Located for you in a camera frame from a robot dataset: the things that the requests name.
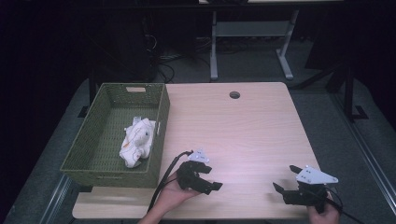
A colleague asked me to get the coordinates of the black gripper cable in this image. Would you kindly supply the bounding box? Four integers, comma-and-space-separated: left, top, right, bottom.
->
323, 186, 366, 224
147, 149, 194, 215

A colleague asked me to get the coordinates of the green woven basket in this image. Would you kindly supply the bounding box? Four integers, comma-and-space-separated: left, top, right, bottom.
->
60, 82, 171, 189

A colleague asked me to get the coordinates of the person's left hand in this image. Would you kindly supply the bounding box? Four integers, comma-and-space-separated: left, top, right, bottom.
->
154, 172, 204, 217

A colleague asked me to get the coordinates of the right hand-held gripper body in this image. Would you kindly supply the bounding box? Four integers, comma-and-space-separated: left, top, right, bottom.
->
281, 165, 339, 215

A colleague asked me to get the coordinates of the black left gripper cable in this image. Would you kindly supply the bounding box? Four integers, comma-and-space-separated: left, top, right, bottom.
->
147, 149, 194, 215

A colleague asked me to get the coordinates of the white printed cloth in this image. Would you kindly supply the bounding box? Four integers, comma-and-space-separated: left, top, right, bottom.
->
119, 116, 157, 169

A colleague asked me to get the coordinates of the person's right hand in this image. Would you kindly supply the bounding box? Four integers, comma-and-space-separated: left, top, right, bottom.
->
305, 191, 341, 224

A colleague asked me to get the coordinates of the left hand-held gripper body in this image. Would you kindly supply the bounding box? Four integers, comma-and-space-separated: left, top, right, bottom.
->
177, 147, 213, 194

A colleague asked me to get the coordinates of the black metal stand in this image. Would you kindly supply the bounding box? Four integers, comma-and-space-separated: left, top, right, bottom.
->
292, 61, 370, 123

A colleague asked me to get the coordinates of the grey metal desk frame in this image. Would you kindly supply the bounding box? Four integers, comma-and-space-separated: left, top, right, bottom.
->
209, 8, 301, 81

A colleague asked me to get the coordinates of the grey metal floor rail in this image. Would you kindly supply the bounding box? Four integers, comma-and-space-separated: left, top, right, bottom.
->
39, 174, 73, 224
329, 91, 396, 217

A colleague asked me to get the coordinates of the black computer tower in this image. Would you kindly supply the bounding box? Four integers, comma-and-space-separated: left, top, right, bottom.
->
92, 12, 157, 84

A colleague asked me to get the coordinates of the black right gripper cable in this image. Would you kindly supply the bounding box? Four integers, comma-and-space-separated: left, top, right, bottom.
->
323, 186, 366, 224

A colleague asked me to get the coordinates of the tangle of floor cables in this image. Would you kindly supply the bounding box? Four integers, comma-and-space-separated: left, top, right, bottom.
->
145, 31, 250, 84

